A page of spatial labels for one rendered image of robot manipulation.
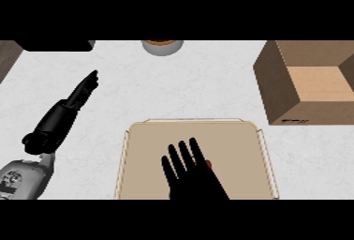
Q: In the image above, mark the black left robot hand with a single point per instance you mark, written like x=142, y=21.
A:
x=58, y=125

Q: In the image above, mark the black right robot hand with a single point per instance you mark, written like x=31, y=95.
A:
x=195, y=181

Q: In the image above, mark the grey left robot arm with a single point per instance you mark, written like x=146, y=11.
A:
x=25, y=178

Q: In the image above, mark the red bell pepper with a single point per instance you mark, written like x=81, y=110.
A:
x=208, y=163

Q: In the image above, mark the beige flat tray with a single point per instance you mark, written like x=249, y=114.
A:
x=143, y=162

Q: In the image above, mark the brown cardboard box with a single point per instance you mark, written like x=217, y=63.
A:
x=317, y=84

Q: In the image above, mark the black appliance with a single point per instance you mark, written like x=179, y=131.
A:
x=55, y=45

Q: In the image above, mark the grey can with orange top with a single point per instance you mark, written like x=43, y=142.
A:
x=162, y=47

